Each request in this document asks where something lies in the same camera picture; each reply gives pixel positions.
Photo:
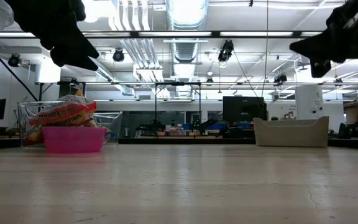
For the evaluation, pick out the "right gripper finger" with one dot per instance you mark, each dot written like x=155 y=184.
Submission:
x=319 y=68
x=319 y=46

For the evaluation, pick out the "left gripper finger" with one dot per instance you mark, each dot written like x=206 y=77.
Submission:
x=73 y=40
x=70 y=60

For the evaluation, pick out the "overhead light bar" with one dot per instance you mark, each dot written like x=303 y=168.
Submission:
x=215 y=34

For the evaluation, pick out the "black aluminium table frame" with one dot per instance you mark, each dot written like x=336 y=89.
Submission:
x=182 y=141

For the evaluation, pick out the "large black monitor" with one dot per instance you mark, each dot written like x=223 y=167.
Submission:
x=244 y=109

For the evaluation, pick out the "pink plastic bowl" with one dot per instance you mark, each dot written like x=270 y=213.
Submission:
x=73 y=140

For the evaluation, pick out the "white column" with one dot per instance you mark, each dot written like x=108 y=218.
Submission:
x=309 y=102

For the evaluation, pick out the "yellow ramen packet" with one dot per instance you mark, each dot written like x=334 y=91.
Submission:
x=76 y=120

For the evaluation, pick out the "small clear plastic container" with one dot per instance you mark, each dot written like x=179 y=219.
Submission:
x=112 y=124

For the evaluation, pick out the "grey plastic bin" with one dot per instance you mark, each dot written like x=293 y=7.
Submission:
x=291 y=133

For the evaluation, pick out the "orange ramen packet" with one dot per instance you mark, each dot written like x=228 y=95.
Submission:
x=61 y=112

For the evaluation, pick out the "black ceiling spotlight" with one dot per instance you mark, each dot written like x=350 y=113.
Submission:
x=118 y=56
x=14 y=60
x=225 y=51
x=280 y=78

